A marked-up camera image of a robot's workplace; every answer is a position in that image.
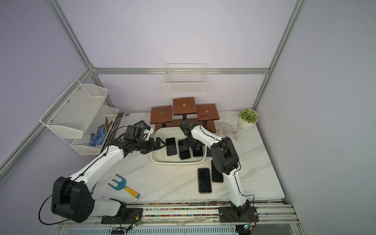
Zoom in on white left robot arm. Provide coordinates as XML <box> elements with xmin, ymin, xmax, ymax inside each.
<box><xmin>51</xmin><ymin>138</ymin><xmax>166</xmax><ymax>223</ymax></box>

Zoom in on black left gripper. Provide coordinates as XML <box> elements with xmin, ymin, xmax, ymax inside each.
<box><xmin>134</xmin><ymin>136</ymin><xmax>166</xmax><ymax>155</ymax></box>

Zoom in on brown wooden tiered stand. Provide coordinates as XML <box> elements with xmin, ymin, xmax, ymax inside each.
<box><xmin>150</xmin><ymin>97</ymin><xmax>220</xmax><ymax>133</ymax></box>

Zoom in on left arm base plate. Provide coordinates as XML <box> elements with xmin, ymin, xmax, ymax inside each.
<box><xmin>101</xmin><ymin>208</ymin><xmax>143</xmax><ymax>225</ymax></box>

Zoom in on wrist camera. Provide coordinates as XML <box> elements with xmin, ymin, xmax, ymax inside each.
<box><xmin>179</xmin><ymin>119</ymin><xmax>195</xmax><ymax>136</ymax></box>
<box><xmin>121</xmin><ymin>125</ymin><xmax>154</xmax><ymax>142</ymax></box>

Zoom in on black bare phone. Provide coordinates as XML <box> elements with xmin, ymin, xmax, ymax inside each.
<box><xmin>178</xmin><ymin>140</ymin><xmax>191</xmax><ymax>161</ymax></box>

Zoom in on black phone clear case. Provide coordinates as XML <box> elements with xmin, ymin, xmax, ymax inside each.
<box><xmin>165</xmin><ymin>138</ymin><xmax>177</xmax><ymax>157</ymax></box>

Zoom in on blue crumpled cloth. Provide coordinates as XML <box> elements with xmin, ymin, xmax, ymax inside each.
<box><xmin>89</xmin><ymin>124</ymin><xmax>107</xmax><ymax>147</ymax></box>

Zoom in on white plastic storage box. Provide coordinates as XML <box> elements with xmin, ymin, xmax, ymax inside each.
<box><xmin>150</xmin><ymin>127</ymin><xmax>207</xmax><ymax>165</ymax></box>

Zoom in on black slotted scoop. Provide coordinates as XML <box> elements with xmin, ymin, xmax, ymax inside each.
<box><xmin>134</xmin><ymin>120</ymin><xmax>147</xmax><ymax>127</ymax></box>

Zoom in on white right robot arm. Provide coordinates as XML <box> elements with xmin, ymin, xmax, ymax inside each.
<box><xmin>180</xmin><ymin>120</ymin><xmax>251</xmax><ymax>214</ymax></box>

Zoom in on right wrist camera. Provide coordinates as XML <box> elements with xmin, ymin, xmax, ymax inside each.
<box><xmin>179</xmin><ymin>119</ymin><xmax>195</xmax><ymax>136</ymax></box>

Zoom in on white mesh two-tier shelf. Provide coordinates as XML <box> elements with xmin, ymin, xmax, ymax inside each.
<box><xmin>40</xmin><ymin>80</ymin><xmax>118</xmax><ymax>155</ymax></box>

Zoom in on brown twigs in shelf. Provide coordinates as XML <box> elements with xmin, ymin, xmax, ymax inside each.
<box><xmin>105</xmin><ymin>117</ymin><xmax>114</xmax><ymax>134</ymax></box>

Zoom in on white wire wall basket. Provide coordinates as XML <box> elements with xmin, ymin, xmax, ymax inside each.
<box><xmin>163</xmin><ymin>63</ymin><xmax>207</xmax><ymax>95</ymax></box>

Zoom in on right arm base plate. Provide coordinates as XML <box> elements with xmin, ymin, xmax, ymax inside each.
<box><xmin>218</xmin><ymin>207</ymin><xmax>259</xmax><ymax>223</ymax></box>

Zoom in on black phone tan case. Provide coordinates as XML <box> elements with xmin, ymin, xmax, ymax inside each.
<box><xmin>197</xmin><ymin>168</ymin><xmax>212</xmax><ymax>194</ymax></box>

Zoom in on teal yellow garden fork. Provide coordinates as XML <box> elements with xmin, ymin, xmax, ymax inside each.
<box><xmin>107</xmin><ymin>174</ymin><xmax>141</xmax><ymax>199</ymax></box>

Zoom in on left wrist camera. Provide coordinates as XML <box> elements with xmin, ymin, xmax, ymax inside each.
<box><xmin>121</xmin><ymin>125</ymin><xmax>154</xmax><ymax>142</ymax></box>

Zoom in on black phone grey case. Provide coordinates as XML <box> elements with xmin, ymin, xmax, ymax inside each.
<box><xmin>206</xmin><ymin>147</ymin><xmax>212</xmax><ymax>157</ymax></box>

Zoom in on black phone pink case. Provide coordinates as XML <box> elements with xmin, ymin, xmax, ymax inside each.
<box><xmin>211</xmin><ymin>161</ymin><xmax>224</xmax><ymax>183</ymax></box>

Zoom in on green plant white pot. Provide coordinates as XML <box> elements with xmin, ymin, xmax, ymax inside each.
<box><xmin>238</xmin><ymin>108</ymin><xmax>259</xmax><ymax>130</ymax></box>

